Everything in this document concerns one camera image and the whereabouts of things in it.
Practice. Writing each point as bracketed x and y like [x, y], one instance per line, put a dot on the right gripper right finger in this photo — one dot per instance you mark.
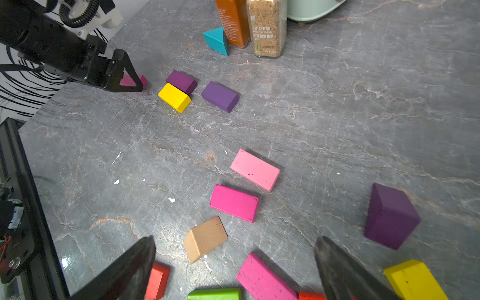
[344, 278]

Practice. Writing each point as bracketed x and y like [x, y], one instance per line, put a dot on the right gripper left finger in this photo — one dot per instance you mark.
[125, 279]

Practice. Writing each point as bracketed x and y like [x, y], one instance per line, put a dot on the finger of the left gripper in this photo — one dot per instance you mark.
[118, 66]

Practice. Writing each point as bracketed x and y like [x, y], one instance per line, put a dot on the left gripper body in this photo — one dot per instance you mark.
[97, 67]

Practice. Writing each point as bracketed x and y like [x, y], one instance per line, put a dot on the magenta block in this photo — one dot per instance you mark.
[127, 80]
[261, 283]
[235, 203]

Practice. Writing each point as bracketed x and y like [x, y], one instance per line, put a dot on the yellow block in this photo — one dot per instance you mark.
[412, 280]
[175, 97]

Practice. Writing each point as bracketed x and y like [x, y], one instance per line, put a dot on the purple block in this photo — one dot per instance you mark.
[220, 96]
[182, 81]
[391, 217]

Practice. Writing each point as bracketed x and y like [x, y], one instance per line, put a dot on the light pink block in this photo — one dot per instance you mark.
[255, 170]

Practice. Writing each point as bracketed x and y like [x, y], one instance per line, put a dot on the beige spice jar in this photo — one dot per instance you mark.
[268, 25]

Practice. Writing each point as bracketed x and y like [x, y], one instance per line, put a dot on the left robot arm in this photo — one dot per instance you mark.
[56, 37]

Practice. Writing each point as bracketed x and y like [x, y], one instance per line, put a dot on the red block lower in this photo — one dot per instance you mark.
[157, 283]

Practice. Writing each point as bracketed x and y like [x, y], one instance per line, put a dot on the red block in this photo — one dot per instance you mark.
[157, 283]
[311, 296]

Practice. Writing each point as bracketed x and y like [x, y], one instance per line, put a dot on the red block upper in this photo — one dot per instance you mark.
[311, 296]

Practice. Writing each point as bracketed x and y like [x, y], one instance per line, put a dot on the magenta block bottom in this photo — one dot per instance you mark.
[261, 283]

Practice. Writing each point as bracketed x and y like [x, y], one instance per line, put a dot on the tan wooden block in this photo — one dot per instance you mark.
[204, 238]

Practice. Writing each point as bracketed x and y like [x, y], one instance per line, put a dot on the teal triangle block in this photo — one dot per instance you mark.
[216, 40]

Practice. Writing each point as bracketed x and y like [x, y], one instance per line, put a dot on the green block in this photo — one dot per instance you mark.
[235, 293]

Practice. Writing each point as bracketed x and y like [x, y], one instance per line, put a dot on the brown spice jar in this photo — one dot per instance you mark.
[234, 17]

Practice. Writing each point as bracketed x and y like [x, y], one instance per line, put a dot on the mint green toaster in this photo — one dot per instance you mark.
[305, 11]

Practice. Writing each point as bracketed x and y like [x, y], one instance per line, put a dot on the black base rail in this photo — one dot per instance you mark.
[30, 268]

